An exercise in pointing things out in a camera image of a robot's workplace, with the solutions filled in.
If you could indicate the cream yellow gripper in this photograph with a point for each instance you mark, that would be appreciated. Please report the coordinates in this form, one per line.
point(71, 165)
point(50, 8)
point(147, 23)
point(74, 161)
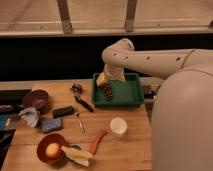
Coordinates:
point(101, 79)

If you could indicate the dark red grape bunch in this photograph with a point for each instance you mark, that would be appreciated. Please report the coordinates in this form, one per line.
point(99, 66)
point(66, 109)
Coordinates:
point(107, 90)

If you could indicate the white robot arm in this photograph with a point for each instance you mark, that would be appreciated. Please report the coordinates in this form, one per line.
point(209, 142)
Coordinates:
point(182, 115)

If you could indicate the white paper cup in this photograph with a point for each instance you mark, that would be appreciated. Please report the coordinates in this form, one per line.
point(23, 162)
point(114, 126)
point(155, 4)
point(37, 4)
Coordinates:
point(118, 127)

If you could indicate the green plastic tray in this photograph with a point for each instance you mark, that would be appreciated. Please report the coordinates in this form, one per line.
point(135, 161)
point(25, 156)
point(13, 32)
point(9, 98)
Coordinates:
point(126, 93)

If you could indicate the black rectangular block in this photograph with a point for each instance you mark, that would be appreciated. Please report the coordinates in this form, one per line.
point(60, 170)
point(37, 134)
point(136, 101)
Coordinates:
point(62, 111)

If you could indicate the orange carrot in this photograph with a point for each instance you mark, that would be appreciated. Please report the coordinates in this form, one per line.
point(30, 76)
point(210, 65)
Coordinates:
point(97, 140)

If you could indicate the dark purple bowl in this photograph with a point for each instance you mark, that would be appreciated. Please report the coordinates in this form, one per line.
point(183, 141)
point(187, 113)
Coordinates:
point(38, 99)

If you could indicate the blue sponge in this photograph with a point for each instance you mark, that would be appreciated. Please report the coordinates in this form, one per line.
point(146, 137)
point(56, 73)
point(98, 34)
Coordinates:
point(51, 124)

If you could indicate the crumpled white cloth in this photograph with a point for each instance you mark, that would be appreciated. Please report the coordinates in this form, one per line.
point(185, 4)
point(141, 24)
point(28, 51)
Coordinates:
point(30, 115)

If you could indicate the yellow round fruit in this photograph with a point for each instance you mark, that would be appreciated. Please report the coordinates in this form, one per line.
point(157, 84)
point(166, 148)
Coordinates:
point(53, 150)

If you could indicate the orange bowl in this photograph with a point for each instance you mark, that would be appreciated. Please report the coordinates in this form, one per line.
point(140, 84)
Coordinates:
point(45, 142)

